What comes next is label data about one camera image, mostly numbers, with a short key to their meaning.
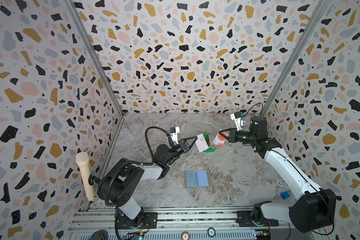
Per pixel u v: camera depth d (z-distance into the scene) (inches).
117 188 17.6
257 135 23.8
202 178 34.7
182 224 28.8
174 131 29.3
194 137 30.5
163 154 25.5
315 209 15.7
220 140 30.2
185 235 27.2
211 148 39.5
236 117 27.6
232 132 26.9
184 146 27.7
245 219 29.1
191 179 34.6
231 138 27.0
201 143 30.5
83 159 23.9
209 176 34.6
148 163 24.5
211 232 28.0
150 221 28.8
